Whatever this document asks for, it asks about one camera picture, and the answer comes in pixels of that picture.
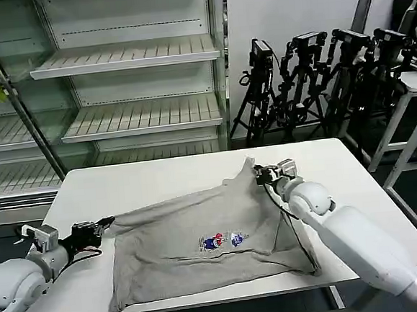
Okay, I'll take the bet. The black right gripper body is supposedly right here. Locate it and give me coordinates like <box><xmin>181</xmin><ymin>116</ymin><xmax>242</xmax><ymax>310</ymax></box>
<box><xmin>259</xmin><ymin>164</ymin><xmax>282</xmax><ymax>187</ymax></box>

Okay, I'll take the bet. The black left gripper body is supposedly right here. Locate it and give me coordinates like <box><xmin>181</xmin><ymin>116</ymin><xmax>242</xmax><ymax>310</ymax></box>
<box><xmin>68</xmin><ymin>220</ymin><xmax>104</xmax><ymax>253</ymax></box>

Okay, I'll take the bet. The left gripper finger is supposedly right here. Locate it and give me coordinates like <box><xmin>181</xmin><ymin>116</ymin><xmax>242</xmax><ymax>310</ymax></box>
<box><xmin>94</xmin><ymin>215</ymin><xmax>117</xmax><ymax>229</ymax></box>
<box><xmin>94</xmin><ymin>223</ymin><xmax>115</xmax><ymax>239</ymax></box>

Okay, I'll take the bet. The grey printed t-shirt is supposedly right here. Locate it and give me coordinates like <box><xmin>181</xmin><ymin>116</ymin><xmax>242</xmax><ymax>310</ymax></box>
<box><xmin>96</xmin><ymin>150</ymin><xmax>325</xmax><ymax>312</ymax></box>

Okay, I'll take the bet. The white work table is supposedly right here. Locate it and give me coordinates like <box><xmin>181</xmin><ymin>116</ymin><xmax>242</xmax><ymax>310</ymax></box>
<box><xmin>1</xmin><ymin>131</ymin><xmax>417</xmax><ymax>312</ymax></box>

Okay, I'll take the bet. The shelf unit behind glass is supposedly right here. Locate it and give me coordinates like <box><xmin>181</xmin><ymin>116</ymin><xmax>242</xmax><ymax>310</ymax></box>
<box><xmin>0</xmin><ymin>0</ymin><xmax>104</xmax><ymax>223</ymax></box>

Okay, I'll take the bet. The white open shelf unit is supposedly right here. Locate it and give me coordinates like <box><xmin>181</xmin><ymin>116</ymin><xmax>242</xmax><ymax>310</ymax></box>
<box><xmin>24</xmin><ymin>0</ymin><xmax>241</xmax><ymax>169</ymax></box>

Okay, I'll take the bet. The black monitor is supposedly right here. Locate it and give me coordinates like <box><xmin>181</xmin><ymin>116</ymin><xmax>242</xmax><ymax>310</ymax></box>
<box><xmin>389</xmin><ymin>0</ymin><xmax>417</xmax><ymax>73</ymax></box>

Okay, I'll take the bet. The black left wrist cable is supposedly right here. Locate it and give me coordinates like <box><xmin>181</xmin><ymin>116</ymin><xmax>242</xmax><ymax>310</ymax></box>
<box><xmin>48</xmin><ymin>245</ymin><xmax>105</xmax><ymax>283</ymax></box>

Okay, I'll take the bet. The black camera tripod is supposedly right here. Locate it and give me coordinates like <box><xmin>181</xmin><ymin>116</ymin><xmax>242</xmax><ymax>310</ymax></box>
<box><xmin>222</xmin><ymin>37</ymin><xmax>283</xmax><ymax>148</ymax></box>
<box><xmin>317</xmin><ymin>25</ymin><xmax>382</xmax><ymax>146</ymax></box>
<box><xmin>357</xmin><ymin>24</ymin><xmax>417</xmax><ymax>144</ymax></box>
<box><xmin>271</xmin><ymin>30</ymin><xmax>336</xmax><ymax>143</ymax></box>

